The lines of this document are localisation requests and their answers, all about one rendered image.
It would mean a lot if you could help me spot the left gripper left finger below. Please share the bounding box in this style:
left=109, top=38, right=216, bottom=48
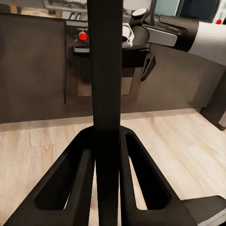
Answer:
left=3, top=126, right=96, bottom=226

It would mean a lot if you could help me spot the poster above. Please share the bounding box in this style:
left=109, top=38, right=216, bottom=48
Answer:
left=87, top=0, right=124, bottom=226

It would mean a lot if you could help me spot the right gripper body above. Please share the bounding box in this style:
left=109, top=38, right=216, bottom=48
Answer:
left=121, top=32, right=151, bottom=69

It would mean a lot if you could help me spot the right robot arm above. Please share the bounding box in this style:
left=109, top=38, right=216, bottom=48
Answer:
left=121, top=8, right=226, bottom=82

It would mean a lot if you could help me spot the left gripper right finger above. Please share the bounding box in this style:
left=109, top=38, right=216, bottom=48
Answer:
left=119, top=125, right=198, bottom=226

